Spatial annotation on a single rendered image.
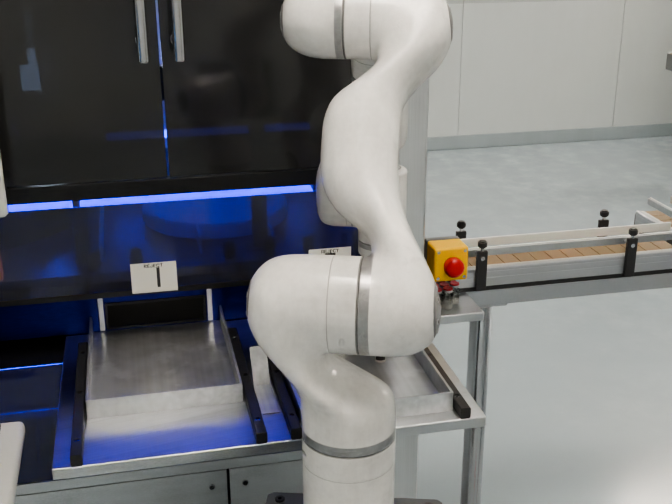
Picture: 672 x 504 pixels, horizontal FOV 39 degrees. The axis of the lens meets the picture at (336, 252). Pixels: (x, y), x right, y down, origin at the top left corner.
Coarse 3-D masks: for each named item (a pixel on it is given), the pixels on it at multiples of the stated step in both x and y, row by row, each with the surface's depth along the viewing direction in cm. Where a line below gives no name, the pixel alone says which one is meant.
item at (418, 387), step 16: (368, 368) 172; (384, 368) 172; (400, 368) 172; (416, 368) 172; (432, 368) 166; (288, 384) 162; (400, 384) 166; (416, 384) 166; (432, 384) 166; (400, 400) 155; (416, 400) 156; (432, 400) 156; (448, 400) 157; (400, 416) 156
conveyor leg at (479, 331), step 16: (496, 304) 210; (480, 320) 213; (480, 336) 215; (480, 352) 216; (480, 368) 218; (480, 384) 219; (480, 400) 221; (464, 432) 226; (480, 432) 224; (464, 448) 227; (480, 448) 226; (464, 464) 228; (480, 464) 228; (464, 480) 230; (480, 480) 230; (464, 496) 231; (480, 496) 232
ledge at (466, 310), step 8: (464, 296) 204; (456, 304) 200; (464, 304) 200; (472, 304) 200; (448, 312) 196; (456, 312) 196; (464, 312) 196; (472, 312) 196; (480, 312) 196; (448, 320) 195; (456, 320) 195; (464, 320) 196; (472, 320) 196
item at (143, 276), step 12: (132, 264) 175; (144, 264) 176; (156, 264) 176; (168, 264) 177; (132, 276) 176; (144, 276) 177; (156, 276) 177; (168, 276) 178; (132, 288) 177; (144, 288) 178; (156, 288) 178; (168, 288) 179
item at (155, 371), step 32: (224, 320) 184; (96, 352) 178; (128, 352) 178; (160, 352) 178; (192, 352) 178; (224, 352) 178; (96, 384) 167; (128, 384) 167; (160, 384) 167; (192, 384) 166; (224, 384) 160; (96, 416) 156
